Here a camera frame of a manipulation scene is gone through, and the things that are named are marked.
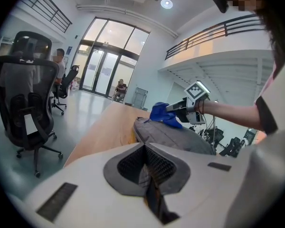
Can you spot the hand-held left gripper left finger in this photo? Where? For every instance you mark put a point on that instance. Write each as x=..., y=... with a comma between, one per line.
x=127, y=174

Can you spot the black high-back office chair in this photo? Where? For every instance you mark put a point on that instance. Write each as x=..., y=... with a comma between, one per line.
x=32, y=44

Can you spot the white ceiling pipe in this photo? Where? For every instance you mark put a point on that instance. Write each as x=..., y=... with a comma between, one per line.
x=128, y=12

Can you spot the black balcony railing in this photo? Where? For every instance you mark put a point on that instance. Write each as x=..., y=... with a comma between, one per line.
x=216, y=32
x=47, y=7

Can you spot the grey backpack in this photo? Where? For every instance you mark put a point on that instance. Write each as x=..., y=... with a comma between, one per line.
x=171, y=136

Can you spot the round ceiling light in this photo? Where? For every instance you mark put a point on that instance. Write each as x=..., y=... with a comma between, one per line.
x=166, y=3

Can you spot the person's right forearm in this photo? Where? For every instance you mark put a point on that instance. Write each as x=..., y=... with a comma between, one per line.
x=228, y=114

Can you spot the grey metal cart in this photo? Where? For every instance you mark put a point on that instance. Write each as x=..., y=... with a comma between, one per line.
x=140, y=98

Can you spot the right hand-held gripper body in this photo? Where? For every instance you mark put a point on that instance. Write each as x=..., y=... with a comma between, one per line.
x=194, y=91

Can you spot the arched window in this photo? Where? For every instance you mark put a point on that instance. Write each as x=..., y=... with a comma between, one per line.
x=114, y=34

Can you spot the large black mesh office chair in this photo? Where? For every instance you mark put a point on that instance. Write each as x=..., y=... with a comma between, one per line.
x=26, y=103

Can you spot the blue wall sign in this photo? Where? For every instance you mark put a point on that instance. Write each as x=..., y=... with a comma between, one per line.
x=69, y=50

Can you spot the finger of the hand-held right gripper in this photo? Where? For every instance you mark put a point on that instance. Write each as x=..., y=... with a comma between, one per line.
x=178, y=105

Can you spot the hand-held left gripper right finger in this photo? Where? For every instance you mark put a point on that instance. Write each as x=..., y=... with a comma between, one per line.
x=171, y=174

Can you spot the glass double door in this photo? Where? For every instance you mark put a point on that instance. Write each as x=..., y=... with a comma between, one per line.
x=104, y=72

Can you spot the black head-worn camera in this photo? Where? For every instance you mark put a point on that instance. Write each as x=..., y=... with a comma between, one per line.
x=220, y=1

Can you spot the blue cloth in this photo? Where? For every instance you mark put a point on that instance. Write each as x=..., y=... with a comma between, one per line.
x=160, y=114

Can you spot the black office chair with headrest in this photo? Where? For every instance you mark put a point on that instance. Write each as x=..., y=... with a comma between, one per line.
x=66, y=82

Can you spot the person's white shirt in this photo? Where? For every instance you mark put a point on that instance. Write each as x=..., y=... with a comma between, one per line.
x=270, y=174

